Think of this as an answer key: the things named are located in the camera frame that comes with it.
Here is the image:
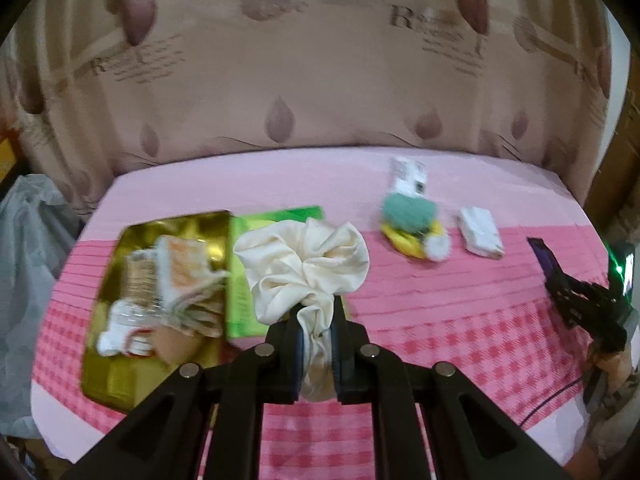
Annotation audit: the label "cream satin scrunchie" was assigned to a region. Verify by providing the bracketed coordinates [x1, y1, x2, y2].
[233, 217, 371, 403]

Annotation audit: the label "yellow plush item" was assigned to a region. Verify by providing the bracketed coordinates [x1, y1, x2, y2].
[380, 220, 446, 259]

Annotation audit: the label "pink checked bed sheet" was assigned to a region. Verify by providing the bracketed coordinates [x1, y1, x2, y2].
[30, 147, 608, 480]

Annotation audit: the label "white packet with barcode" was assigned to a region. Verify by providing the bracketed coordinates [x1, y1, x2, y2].
[389, 156, 429, 196]

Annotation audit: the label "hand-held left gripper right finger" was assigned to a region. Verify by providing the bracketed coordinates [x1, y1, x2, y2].
[327, 296, 571, 480]

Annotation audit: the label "orange cardboard box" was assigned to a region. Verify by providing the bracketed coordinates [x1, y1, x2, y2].
[0, 127, 23, 183]

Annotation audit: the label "snack packets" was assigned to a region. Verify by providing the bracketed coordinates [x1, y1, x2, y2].
[155, 236, 231, 338]

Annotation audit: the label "small white packet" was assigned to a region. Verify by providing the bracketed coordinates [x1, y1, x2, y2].
[457, 206, 505, 259]

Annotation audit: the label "cotton swab packet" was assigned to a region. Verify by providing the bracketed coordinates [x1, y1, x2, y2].
[122, 250, 166, 311]

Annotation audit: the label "beige leaf print curtain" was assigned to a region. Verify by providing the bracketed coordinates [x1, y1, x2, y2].
[0, 0, 626, 211]

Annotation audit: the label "person's right hand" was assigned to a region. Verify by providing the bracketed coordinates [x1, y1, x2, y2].
[592, 347, 633, 401]

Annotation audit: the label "teal fluffy scrunchie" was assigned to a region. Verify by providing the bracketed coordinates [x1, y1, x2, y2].
[381, 192, 438, 235]

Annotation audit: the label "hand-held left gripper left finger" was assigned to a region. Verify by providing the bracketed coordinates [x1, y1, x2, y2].
[62, 302, 307, 480]

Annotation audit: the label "gold tin box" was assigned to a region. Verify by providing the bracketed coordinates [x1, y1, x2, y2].
[80, 210, 233, 413]

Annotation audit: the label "beige makeup sponge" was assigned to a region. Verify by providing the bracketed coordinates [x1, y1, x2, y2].
[152, 327, 206, 366]

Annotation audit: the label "green tissue box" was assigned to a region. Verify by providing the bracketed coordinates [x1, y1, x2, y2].
[225, 205, 326, 339]

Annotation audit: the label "white fluffy puff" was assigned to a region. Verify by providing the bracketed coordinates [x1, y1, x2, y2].
[424, 235, 452, 262]

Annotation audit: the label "grey plastic bag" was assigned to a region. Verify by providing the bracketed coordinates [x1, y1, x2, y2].
[0, 174, 83, 438]

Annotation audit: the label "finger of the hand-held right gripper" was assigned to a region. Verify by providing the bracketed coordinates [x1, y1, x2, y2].
[545, 285, 628, 353]
[550, 270, 623, 311]

